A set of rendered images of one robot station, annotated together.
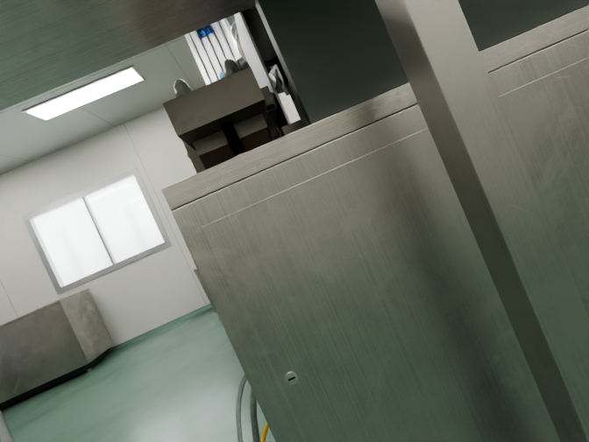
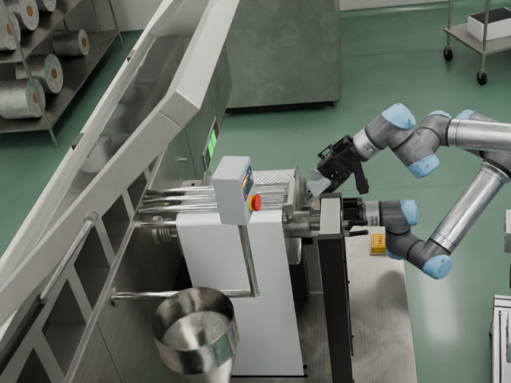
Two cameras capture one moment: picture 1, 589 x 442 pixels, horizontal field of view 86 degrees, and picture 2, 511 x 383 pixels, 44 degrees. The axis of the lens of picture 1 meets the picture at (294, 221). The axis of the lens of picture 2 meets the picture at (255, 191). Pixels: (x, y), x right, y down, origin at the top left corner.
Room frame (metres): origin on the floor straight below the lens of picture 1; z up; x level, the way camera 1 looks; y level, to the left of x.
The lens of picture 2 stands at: (1.15, -1.54, 2.29)
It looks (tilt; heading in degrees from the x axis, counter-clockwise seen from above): 35 degrees down; 104
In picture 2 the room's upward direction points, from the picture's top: 10 degrees counter-clockwise
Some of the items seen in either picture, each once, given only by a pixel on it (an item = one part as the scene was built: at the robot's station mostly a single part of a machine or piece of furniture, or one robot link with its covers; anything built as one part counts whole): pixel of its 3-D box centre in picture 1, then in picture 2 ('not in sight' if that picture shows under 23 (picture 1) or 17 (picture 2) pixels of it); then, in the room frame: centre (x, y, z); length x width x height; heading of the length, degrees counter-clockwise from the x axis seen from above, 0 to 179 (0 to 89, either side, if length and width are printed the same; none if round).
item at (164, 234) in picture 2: not in sight; (170, 229); (0.63, -0.38, 1.33); 0.07 x 0.07 x 0.07; 2
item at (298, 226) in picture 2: not in sight; (297, 224); (0.94, -0.37, 1.33); 0.06 x 0.06 x 0.06; 2
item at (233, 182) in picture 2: not in sight; (239, 191); (0.90, -0.68, 1.66); 0.07 x 0.07 x 0.10; 83
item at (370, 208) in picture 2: not in sight; (370, 214); (1.10, -0.06, 1.11); 0.08 x 0.05 x 0.08; 92
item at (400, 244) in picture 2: not in sight; (401, 242); (1.19, -0.06, 1.01); 0.11 x 0.08 x 0.11; 132
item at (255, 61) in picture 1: (260, 75); not in sight; (0.79, -0.07, 1.11); 0.23 x 0.01 x 0.18; 2
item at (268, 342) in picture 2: not in sight; (230, 300); (0.76, -0.46, 1.17); 0.34 x 0.05 x 0.54; 2
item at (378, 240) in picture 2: not in sight; (382, 242); (1.13, 0.05, 0.91); 0.07 x 0.07 x 0.02; 2
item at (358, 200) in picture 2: not in sight; (342, 213); (1.02, -0.06, 1.12); 0.12 x 0.08 x 0.09; 2
